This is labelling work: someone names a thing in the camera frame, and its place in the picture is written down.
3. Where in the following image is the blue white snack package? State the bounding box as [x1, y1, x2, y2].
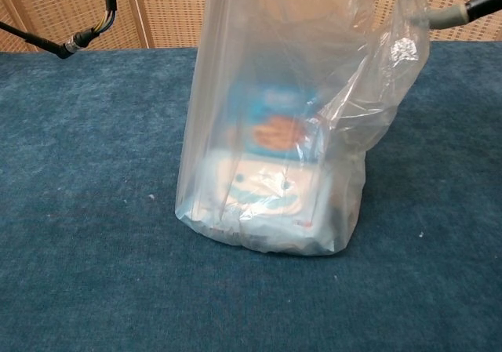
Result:
[187, 151, 336, 252]

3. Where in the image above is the woven bamboo folding screen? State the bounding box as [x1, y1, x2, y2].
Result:
[0, 0, 502, 53]

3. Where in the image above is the blue cookie snack packet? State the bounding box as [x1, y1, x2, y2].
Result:
[235, 81, 331, 161]

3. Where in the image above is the black arm cable with connector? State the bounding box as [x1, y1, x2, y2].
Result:
[0, 0, 117, 60]

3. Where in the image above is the brown biscuit packet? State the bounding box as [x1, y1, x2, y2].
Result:
[333, 193, 361, 234]

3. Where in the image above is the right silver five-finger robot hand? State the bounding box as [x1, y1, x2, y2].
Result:
[409, 0, 502, 30]

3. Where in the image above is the blue carpet table mat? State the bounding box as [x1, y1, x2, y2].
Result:
[0, 40, 502, 352]

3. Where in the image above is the clear plastic carrier bag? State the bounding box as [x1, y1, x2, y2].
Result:
[174, 0, 432, 257]

